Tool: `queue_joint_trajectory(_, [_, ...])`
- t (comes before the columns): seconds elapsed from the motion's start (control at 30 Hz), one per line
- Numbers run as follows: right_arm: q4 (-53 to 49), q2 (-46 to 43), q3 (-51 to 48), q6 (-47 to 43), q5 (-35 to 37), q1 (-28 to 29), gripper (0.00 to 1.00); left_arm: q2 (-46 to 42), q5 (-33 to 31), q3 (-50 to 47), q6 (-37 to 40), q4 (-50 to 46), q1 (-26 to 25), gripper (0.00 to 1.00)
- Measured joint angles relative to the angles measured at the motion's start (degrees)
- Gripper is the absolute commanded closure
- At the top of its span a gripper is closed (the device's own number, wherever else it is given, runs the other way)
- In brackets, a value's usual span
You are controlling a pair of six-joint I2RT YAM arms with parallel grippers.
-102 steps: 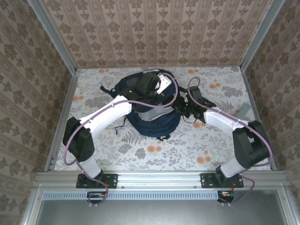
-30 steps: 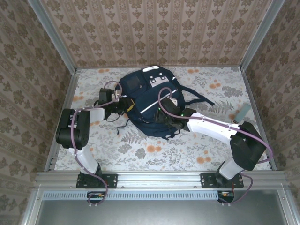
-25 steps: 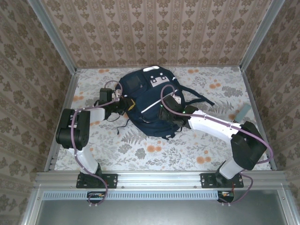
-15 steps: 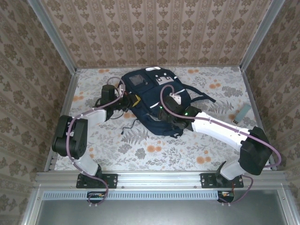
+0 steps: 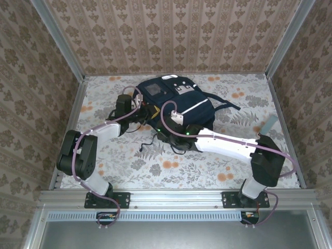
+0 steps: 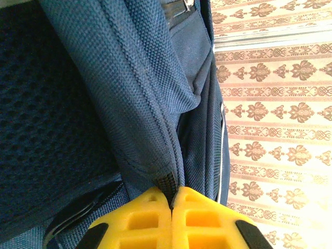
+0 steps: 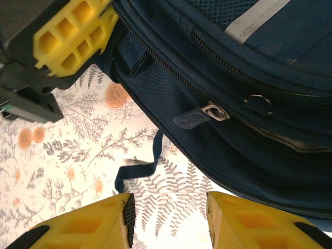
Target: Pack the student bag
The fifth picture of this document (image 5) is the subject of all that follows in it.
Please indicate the navy blue backpack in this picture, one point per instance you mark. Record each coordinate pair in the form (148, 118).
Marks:
(197, 119)

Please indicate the light blue pencil box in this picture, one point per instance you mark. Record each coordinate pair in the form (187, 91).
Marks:
(269, 123)

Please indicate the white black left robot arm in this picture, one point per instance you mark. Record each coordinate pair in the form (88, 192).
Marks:
(106, 132)

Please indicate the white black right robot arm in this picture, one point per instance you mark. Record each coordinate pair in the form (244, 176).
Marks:
(223, 144)

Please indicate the floral patterned table cover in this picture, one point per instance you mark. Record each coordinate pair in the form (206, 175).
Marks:
(181, 176)

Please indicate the grey metal panel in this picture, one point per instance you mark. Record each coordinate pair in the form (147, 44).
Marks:
(176, 236)

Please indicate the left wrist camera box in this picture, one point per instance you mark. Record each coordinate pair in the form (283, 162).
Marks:
(138, 99)

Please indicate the aluminium side rail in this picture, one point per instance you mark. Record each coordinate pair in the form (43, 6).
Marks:
(282, 116)
(75, 116)

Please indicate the aluminium front rail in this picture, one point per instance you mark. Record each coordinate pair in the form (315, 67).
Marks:
(176, 198)

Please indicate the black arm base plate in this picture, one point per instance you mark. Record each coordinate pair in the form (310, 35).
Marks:
(124, 199)
(228, 199)

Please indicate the aluminium corner post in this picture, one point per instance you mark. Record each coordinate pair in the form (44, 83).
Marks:
(59, 41)
(290, 39)

